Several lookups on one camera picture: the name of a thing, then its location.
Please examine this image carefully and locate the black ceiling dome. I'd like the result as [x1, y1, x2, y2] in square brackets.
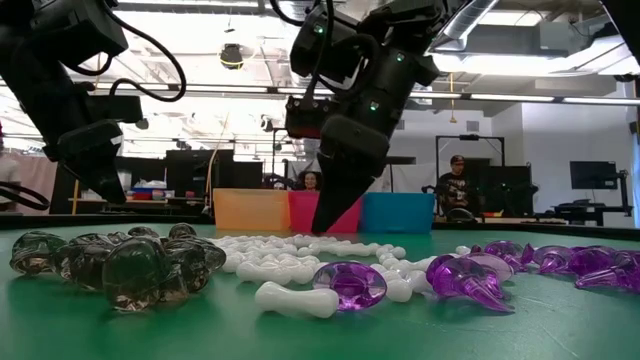
[219, 43, 245, 71]

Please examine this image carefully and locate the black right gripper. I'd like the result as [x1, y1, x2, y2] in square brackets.
[311, 49, 440, 235]

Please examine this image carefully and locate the orange plastic bin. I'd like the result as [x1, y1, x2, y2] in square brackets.
[213, 188, 291, 232]

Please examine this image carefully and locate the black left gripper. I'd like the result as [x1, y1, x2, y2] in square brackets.
[0, 54, 145, 205]

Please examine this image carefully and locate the person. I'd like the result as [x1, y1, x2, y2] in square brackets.
[433, 154, 479, 221]
[298, 170, 324, 193]

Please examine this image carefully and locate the black computer monitor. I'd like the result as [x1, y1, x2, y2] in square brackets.
[569, 160, 619, 190]

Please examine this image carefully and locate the blue plastic bin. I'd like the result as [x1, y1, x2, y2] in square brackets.
[360, 192, 436, 235]

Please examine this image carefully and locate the black desk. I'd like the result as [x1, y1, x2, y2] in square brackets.
[534, 169, 635, 229]

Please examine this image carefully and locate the pink curtain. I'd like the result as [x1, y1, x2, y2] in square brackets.
[0, 149, 59, 216]

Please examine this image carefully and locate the black frame stand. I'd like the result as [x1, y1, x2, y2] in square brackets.
[434, 133, 506, 201]

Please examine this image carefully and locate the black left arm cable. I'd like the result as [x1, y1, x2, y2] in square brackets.
[64, 0, 188, 104]

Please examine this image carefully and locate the pink plastic bin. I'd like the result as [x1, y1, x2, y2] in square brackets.
[287, 190, 364, 234]

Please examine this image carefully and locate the smooth silver air duct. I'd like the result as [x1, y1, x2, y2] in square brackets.
[427, 0, 501, 51]

